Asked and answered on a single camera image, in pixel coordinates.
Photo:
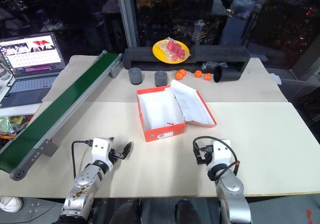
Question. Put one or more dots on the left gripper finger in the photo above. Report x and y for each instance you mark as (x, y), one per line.
(111, 140)
(128, 149)

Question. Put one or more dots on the black cylindrical cup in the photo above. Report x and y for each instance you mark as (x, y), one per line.
(226, 74)

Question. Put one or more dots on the white paper slip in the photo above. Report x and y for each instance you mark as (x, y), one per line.
(275, 78)

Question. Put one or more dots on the dark grey foam cylinder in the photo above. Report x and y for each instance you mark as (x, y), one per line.
(135, 76)
(161, 79)

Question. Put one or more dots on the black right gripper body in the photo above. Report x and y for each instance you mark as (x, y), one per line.
(203, 158)

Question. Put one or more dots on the metal window pillar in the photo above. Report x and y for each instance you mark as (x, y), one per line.
(128, 13)

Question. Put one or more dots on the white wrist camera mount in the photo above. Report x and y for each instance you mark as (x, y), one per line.
(100, 150)
(221, 153)

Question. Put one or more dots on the yellow round plate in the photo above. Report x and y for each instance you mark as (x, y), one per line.
(160, 54)

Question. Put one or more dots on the long black foam block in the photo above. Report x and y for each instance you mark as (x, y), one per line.
(225, 53)

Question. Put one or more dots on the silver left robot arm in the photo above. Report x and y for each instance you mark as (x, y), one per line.
(85, 184)

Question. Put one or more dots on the white sneaker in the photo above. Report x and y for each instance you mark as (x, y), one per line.
(10, 204)

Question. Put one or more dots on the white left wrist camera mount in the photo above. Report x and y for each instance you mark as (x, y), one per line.
(100, 150)

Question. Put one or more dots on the colourful packets pile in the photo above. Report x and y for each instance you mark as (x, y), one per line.
(12, 125)

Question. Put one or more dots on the bag of red pieces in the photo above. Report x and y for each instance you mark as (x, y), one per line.
(175, 49)

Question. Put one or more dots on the orange shoe box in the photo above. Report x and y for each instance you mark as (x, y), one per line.
(162, 111)

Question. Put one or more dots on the grey open laptop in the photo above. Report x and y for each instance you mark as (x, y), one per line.
(30, 66)

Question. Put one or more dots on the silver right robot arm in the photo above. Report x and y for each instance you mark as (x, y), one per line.
(231, 189)

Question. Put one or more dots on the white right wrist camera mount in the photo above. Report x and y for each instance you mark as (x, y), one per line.
(221, 153)

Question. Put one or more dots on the green conveyor belt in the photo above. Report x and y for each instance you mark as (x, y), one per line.
(60, 108)

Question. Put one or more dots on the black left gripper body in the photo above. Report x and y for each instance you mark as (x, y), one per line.
(116, 155)

